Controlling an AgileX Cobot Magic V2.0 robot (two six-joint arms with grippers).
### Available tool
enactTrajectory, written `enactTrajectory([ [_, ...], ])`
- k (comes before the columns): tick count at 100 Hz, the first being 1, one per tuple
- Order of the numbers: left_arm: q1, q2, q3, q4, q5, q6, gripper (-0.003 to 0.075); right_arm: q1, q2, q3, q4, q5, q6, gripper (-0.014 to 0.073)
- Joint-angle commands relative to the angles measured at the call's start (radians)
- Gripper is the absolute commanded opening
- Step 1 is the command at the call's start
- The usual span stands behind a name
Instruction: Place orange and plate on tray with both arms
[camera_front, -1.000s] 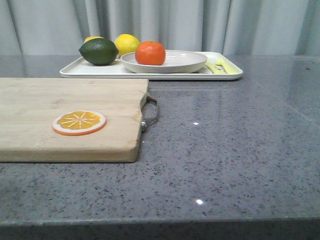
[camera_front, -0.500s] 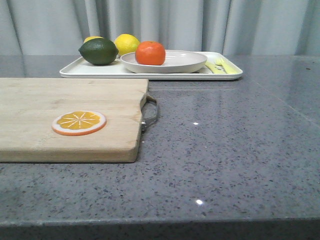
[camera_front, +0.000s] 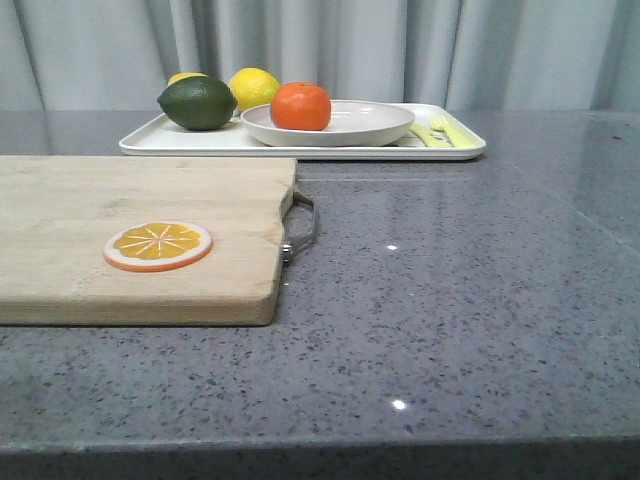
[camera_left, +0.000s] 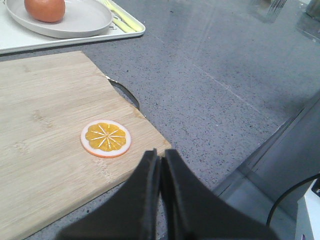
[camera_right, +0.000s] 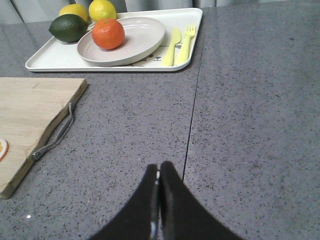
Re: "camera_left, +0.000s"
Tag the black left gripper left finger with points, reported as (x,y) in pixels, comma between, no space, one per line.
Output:
(130,214)

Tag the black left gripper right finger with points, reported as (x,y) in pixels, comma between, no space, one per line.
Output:
(195,213)

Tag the cream round plate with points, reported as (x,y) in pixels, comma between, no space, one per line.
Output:
(82,18)

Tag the orange fruit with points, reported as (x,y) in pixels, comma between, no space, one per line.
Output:
(48,11)

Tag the cream rectangular tray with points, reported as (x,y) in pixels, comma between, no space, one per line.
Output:
(14,37)

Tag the orange slice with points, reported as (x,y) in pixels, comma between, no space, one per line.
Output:
(105,138)

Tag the wooden cutting board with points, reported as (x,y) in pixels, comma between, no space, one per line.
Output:
(45,173)

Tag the yellow plastic knife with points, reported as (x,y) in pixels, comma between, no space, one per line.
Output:
(122,25)

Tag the yellow plastic fork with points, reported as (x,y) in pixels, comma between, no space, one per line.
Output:
(126,17)

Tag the metal cutting board handle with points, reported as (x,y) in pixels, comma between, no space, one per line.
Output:
(128,94)

